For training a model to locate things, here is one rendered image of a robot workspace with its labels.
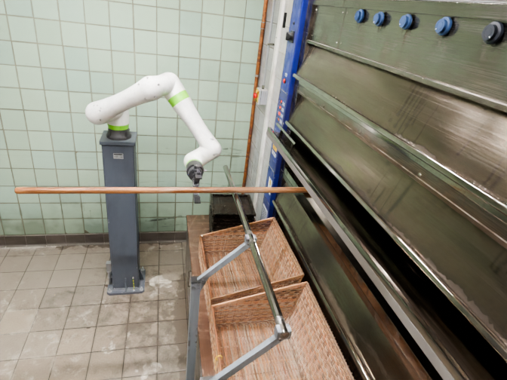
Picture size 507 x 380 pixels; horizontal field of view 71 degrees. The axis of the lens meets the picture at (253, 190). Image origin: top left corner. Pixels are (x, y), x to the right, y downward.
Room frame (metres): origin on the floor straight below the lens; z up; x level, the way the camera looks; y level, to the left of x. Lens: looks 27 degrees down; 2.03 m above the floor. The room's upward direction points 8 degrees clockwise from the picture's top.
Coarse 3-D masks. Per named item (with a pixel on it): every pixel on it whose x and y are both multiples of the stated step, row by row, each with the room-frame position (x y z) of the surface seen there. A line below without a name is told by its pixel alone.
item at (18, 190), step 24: (24, 192) 1.33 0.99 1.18; (48, 192) 1.36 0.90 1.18; (72, 192) 1.39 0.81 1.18; (96, 192) 1.41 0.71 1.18; (120, 192) 1.44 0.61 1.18; (144, 192) 1.47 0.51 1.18; (168, 192) 1.50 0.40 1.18; (192, 192) 1.53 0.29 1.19; (216, 192) 1.57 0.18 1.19; (240, 192) 1.60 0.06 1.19; (264, 192) 1.63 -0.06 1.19; (288, 192) 1.67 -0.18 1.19
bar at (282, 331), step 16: (240, 208) 1.46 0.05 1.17; (256, 240) 1.24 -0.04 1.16; (256, 256) 1.12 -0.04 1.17; (208, 272) 1.19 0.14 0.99; (192, 288) 1.17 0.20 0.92; (272, 288) 0.96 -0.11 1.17; (192, 304) 1.17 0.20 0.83; (272, 304) 0.88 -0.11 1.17; (192, 320) 1.17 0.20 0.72; (192, 336) 1.17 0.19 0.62; (272, 336) 0.79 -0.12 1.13; (288, 336) 0.78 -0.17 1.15; (192, 352) 1.17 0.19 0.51; (256, 352) 0.76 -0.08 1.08; (192, 368) 1.17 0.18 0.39; (240, 368) 0.75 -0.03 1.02
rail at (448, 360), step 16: (304, 176) 1.37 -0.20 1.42; (320, 192) 1.23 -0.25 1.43; (352, 240) 0.94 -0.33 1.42; (368, 256) 0.85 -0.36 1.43; (384, 272) 0.79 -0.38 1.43; (400, 304) 0.69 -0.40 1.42; (416, 320) 0.63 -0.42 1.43; (432, 336) 0.58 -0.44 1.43; (448, 352) 0.55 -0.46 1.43; (448, 368) 0.52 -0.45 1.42
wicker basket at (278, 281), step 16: (256, 224) 1.92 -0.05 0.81; (272, 224) 1.93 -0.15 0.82; (208, 240) 1.84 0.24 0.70; (224, 240) 1.87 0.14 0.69; (240, 240) 1.89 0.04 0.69; (272, 240) 1.84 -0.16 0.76; (208, 256) 1.81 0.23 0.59; (224, 256) 1.83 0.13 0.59; (240, 256) 1.85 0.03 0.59; (272, 256) 1.75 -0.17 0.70; (288, 256) 1.62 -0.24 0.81; (224, 272) 1.68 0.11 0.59; (240, 272) 1.70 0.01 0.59; (256, 272) 1.72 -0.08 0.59; (272, 272) 1.68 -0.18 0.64; (288, 272) 1.55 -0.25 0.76; (208, 288) 1.39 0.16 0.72; (224, 288) 1.55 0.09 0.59; (240, 288) 1.57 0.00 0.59; (256, 288) 1.37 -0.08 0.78; (208, 304) 1.37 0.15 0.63
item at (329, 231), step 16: (288, 176) 1.93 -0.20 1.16; (320, 224) 1.45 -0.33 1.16; (336, 240) 1.29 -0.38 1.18; (352, 256) 1.19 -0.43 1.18; (352, 272) 1.12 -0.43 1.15; (368, 288) 1.01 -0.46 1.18; (384, 304) 0.94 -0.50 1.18; (384, 320) 0.89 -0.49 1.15; (400, 320) 0.87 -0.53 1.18; (400, 336) 0.81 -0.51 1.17; (416, 352) 0.76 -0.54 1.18; (416, 368) 0.72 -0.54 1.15; (432, 368) 0.71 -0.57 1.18
